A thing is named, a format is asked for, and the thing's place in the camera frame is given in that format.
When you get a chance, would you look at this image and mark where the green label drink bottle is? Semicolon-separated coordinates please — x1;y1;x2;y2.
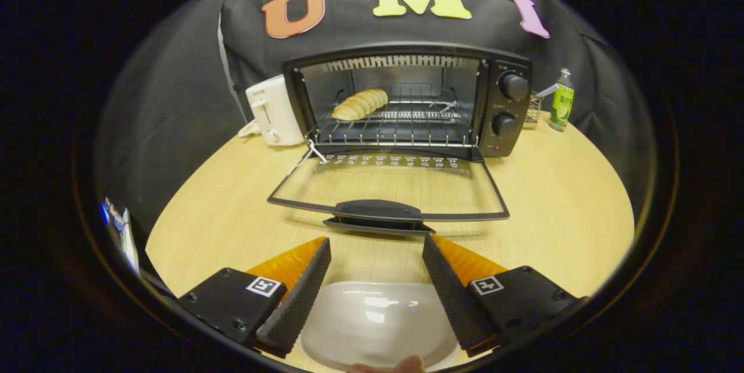
548;68;575;132

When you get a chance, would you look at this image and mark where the white plate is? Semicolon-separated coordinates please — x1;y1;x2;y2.
299;281;460;372

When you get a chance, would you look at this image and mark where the long bread roll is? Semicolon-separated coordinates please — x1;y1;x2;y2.
331;88;389;121

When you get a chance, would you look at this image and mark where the white pop-up toaster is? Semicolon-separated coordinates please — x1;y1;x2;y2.
245;74;306;147

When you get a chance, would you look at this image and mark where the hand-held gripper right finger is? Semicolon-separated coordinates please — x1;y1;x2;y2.
421;234;588;357

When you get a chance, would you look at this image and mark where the black toaster oven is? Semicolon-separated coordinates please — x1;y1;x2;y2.
267;42;534;238

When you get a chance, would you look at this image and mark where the small mesh holder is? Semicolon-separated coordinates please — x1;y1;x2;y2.
523;91;544;128

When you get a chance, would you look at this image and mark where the black backdrop cloth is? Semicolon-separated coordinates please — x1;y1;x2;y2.
93;0;657;228

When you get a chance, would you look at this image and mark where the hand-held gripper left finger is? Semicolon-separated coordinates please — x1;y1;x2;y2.
177;238;332;358

